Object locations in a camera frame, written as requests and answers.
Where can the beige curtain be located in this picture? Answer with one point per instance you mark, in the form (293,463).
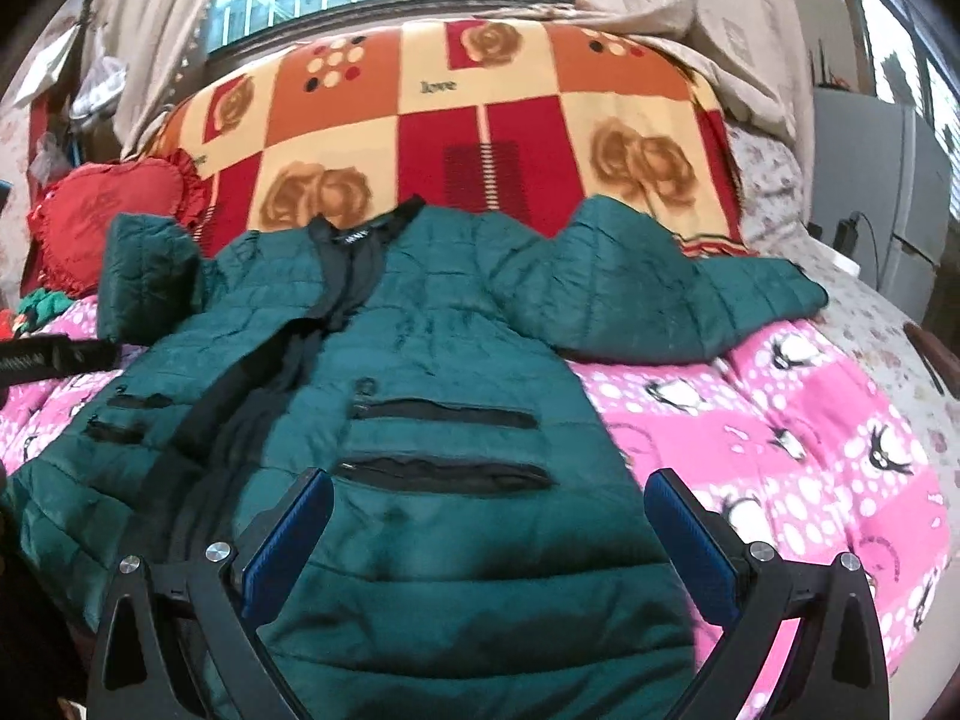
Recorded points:
(752,51)

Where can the dark green quilted jacket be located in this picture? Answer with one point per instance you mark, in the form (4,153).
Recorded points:
(612,287)

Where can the green knitted cloth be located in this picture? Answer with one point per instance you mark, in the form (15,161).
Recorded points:
(37,309)

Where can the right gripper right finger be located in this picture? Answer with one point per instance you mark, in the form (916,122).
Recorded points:
(835,667)

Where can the red heart pillow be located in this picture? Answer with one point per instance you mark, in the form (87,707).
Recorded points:
(69,222)

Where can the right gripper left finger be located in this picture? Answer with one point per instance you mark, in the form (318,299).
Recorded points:
(140,666)

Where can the orange red rose blanket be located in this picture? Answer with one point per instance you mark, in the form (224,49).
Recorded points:
(522,117)

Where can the pink penguin blanket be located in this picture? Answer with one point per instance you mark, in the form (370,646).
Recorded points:
(765,449)

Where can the grey refrigerator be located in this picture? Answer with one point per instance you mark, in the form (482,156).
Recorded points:
(882,159)

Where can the black charger with cable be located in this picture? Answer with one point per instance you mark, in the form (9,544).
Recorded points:
(853,247)

